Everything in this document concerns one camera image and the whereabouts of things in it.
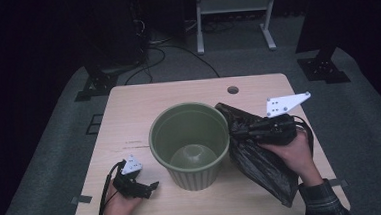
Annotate black stand base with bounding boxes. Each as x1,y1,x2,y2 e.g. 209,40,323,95
72,62,121,103
295,43,351,87

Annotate person's left hand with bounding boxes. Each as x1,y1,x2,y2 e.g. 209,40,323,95
97,180,145,215

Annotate green plastic trash bin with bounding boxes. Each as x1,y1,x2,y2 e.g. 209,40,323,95
146,99,235,195

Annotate white metal stand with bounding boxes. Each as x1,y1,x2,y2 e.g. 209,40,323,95
193,0,282,56

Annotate person's right hand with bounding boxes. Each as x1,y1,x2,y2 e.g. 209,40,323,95
256,127,325,191

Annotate black plastic garbage bag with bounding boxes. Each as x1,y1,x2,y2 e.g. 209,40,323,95
213,97,302,213

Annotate grey tape strip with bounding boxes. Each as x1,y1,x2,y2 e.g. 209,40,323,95
327,177,350,189
70,194,94,206

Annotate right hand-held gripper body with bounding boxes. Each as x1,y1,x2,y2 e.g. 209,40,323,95
246,91,315,149

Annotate coiled black cables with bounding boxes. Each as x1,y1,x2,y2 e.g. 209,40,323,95
202,19,236,35

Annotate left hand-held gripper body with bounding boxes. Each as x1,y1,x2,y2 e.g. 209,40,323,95
109,152,152,202

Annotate dark equipment cabinet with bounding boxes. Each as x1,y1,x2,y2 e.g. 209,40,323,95
80,0,151,71

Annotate right hand-held gripper black cable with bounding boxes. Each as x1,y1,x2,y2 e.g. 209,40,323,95
291,113,317,156

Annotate black floor cable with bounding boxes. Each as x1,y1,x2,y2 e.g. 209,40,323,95
148,40,222,83
122,47,169,86

